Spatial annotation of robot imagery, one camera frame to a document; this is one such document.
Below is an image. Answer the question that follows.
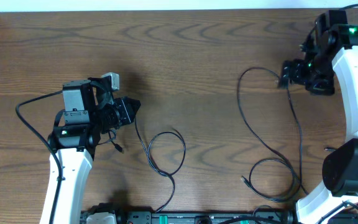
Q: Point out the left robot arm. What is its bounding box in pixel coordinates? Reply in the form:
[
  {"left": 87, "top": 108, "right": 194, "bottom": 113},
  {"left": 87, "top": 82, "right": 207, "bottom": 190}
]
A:
[{"left": 40, "top": 73, "right": 140, "bottom": 223}]

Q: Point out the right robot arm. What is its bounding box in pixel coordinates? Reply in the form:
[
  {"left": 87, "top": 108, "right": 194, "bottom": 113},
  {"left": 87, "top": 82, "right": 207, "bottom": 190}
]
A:
[{"left": 278, "top": 9, "right": 358, "bottom": 223}]

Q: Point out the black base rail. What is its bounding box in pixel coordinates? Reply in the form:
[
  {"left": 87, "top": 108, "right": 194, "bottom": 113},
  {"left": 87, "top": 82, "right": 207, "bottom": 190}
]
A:
[{"left": 79, "top": 202, "right": 358, "bottom": 224}]

